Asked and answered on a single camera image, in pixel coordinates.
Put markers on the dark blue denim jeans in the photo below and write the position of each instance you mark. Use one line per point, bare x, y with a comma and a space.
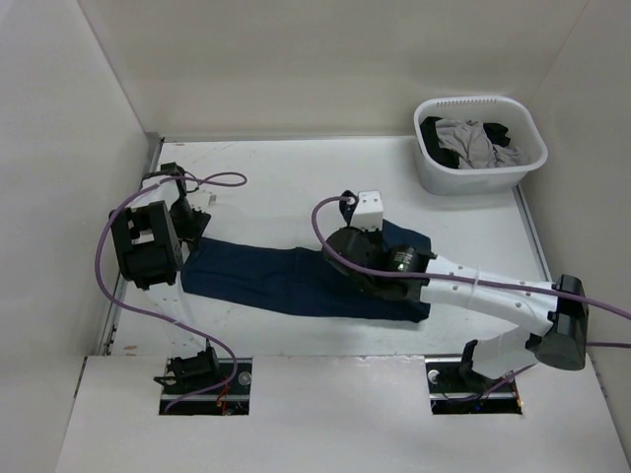
296, 281

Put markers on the white plastic laundry basket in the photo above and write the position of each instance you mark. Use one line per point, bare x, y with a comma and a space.
474, 145

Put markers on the grey garment in basket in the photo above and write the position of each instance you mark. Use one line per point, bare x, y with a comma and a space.
468, 143

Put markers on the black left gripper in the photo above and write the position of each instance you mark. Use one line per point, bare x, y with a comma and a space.
195, 231

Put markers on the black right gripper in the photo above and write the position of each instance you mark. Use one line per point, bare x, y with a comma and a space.
377, 235

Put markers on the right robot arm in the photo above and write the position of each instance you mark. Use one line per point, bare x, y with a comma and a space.
550, 319

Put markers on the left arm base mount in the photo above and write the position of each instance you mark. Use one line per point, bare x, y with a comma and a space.
205, 385

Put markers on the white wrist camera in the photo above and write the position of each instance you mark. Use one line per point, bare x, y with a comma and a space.
367, 211
201, 199

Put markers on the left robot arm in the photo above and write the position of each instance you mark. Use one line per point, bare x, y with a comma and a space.
153, 235

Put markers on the black garment in basket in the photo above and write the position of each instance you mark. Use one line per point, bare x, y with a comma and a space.
439, 148

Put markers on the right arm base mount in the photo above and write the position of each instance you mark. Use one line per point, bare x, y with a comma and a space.
453, 391

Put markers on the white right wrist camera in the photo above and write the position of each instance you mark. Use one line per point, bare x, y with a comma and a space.
367, 211

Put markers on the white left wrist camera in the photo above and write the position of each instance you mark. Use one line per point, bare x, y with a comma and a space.
201, 199

